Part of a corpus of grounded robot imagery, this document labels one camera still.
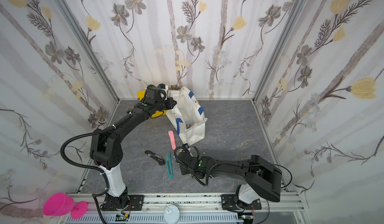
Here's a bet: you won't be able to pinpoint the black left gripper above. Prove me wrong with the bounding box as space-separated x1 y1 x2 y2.
153 97 178 112

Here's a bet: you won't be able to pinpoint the teal art knife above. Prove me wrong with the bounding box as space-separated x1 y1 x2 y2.
165 152 174 178

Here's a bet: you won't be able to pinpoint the pink art knife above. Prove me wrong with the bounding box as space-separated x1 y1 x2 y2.
168 130 177 150

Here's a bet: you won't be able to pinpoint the white tote pouch blue handles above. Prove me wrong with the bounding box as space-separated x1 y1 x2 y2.
166 86 207 145

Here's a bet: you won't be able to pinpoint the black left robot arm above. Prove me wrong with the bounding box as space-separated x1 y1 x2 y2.
90 84 177 199

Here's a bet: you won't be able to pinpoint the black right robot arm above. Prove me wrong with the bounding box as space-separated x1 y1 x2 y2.
174 146 283 203

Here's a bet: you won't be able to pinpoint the black art knife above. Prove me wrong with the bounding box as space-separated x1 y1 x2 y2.
145 150 165 165

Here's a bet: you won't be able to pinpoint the yellow storage box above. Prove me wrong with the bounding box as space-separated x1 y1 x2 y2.
137 90 167 119

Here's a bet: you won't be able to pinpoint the white round device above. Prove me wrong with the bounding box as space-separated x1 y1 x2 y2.
164 205 181 224

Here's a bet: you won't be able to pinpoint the pink plastic goblet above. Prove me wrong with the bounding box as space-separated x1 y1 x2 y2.
43 193 88 220

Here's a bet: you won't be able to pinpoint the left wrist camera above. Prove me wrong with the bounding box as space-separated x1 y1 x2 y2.
158 84 169 92

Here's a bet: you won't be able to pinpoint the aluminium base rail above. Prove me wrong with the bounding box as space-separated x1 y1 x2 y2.
56 192 305 224

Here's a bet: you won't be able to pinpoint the thin black right cable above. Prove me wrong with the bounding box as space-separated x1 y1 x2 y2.
173 145 293 224

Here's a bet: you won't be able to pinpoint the black corrugated cable conduit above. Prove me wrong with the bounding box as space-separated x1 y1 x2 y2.
60 124 116 195

